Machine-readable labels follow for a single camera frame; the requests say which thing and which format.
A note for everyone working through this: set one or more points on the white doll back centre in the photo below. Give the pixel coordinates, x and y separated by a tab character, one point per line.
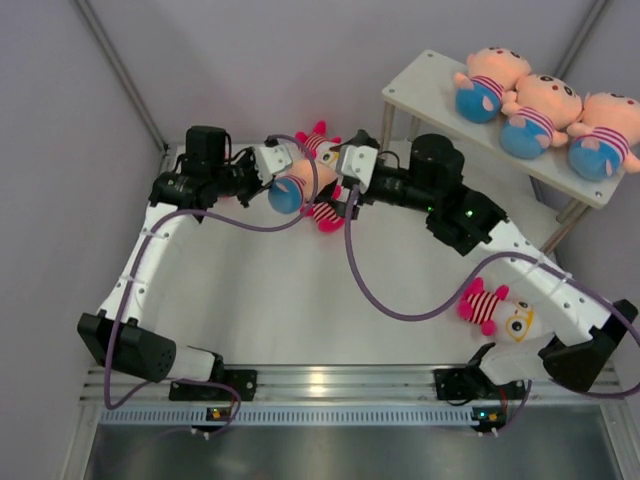
324	147

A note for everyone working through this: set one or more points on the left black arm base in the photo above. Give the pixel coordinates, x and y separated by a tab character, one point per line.
243	381

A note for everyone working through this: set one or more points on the white doll glasses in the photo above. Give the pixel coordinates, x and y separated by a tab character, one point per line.
323	211

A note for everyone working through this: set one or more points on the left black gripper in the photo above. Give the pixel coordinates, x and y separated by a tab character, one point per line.
247	159

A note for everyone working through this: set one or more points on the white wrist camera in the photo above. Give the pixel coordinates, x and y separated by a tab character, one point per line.
271	161
357	163

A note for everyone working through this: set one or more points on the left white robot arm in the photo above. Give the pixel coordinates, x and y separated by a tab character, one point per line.
122	335

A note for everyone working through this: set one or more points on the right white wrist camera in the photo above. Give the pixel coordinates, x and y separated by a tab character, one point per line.
357	163

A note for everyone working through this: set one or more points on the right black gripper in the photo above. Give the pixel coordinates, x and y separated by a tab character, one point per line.
359	140

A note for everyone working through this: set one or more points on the aluminium front rail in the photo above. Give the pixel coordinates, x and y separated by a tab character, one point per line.
399	383

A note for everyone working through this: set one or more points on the white two-tier shelf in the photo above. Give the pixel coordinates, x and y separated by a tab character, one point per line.
424	89

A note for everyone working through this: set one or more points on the white slotted cable duct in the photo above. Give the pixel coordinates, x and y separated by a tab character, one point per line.
260	415

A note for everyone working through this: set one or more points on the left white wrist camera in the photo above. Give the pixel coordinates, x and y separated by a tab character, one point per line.
271	161

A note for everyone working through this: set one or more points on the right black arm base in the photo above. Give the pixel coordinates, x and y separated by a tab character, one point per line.
459	386

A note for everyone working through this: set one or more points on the orange doll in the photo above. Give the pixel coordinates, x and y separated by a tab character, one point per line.
491	73
604	136

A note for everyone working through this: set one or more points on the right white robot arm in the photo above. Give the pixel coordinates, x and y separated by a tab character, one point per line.
542	324

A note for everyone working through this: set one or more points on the orange doll table back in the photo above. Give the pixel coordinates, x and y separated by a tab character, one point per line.
291	190

